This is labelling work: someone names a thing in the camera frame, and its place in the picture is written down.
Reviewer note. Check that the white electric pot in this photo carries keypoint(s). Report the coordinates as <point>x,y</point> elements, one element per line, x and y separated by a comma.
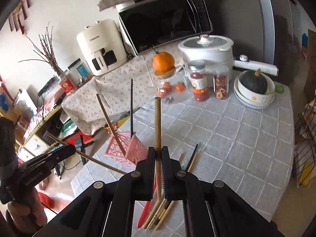
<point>207,55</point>

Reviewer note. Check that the white air fryer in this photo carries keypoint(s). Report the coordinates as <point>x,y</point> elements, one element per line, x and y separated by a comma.
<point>98,42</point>

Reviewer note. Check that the glass pot lid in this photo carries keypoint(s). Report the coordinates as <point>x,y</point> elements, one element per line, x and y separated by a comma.
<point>214,42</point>

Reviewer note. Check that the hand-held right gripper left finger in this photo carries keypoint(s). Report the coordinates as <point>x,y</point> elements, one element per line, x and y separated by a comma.
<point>153,175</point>

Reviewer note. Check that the red hanging ornament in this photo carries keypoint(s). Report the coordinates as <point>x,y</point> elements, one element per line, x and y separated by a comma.
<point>23,12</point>

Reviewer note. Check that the small tangerine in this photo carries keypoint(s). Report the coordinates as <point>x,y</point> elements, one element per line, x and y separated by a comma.
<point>179,87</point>
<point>167,86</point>
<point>161,93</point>

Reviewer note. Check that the red plastic utensil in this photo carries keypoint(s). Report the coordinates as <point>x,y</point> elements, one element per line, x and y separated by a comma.
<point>145,209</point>

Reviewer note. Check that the wooden chopstick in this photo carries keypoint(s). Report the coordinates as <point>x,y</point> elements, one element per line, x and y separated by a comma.
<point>156,214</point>
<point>151,214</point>
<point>166,216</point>
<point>98,161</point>
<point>179,158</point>
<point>106,118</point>
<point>157,128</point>
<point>193,161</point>

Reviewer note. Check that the brown cardboard box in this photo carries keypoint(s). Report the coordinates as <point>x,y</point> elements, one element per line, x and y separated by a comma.
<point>311,79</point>

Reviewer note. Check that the pink perforated utensil basket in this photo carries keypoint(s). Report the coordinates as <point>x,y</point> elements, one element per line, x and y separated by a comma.
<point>137,148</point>

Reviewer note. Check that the floral tablecloth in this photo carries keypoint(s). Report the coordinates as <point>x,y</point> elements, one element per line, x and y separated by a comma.
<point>116,79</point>

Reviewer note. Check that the blue label clear container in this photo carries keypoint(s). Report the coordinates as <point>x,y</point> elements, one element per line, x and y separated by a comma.
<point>81,71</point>

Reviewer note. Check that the white plate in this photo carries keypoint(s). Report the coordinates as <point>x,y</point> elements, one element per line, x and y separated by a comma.
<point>246,106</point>
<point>238,96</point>

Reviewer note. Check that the person's left hand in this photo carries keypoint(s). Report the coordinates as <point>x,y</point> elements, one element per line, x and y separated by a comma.
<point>18,213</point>

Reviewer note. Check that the black microwave oven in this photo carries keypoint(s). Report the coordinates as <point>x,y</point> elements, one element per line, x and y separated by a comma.
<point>163,24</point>

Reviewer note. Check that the black electronic box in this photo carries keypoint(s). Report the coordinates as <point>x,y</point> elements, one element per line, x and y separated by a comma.
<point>49,86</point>

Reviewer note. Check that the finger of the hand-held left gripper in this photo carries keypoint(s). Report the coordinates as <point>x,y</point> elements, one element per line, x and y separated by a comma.
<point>61,151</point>

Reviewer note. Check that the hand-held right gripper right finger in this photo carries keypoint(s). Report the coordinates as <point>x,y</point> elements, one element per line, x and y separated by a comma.
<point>165,177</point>

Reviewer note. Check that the dark green squash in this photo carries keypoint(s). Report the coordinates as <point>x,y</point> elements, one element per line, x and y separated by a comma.
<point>254,82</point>

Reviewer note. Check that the white flower print bowl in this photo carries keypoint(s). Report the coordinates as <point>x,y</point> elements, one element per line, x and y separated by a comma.
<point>256,98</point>

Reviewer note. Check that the yellow patterned box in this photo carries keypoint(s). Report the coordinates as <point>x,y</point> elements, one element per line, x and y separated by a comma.
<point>121,123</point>

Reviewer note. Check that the glass jar with wooden lid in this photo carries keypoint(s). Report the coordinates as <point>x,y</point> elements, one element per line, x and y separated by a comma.
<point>164,73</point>

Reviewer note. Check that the small green object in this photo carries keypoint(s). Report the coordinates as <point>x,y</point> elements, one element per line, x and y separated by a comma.
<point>279,88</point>

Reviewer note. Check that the large orange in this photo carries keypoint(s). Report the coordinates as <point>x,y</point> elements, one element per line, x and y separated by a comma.
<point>163,61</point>

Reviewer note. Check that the white storage cabinet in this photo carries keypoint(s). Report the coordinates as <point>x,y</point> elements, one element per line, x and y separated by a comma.
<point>34,140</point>

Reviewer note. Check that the red label glass jar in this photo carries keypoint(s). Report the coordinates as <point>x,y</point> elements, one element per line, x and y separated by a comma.
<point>67,85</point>

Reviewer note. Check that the dried branches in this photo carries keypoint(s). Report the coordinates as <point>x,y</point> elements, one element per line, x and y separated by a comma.
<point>55,65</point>

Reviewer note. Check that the dark brown patterned chopstick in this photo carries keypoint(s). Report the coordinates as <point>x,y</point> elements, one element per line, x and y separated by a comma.
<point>161,214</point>

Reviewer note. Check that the black chopstick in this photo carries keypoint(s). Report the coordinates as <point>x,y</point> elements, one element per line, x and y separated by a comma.
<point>192,156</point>
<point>132,103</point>

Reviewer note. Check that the grey refrigerator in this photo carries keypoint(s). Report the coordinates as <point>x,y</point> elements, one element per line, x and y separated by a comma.
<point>279,17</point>

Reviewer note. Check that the goji berry jar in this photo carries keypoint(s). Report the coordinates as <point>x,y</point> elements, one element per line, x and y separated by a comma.
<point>198,88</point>

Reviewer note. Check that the grey checked tablecloth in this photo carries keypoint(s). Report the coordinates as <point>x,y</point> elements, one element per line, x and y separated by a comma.
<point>222,133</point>

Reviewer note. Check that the red plastic bag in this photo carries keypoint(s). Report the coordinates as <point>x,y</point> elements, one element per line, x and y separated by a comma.
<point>48,201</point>

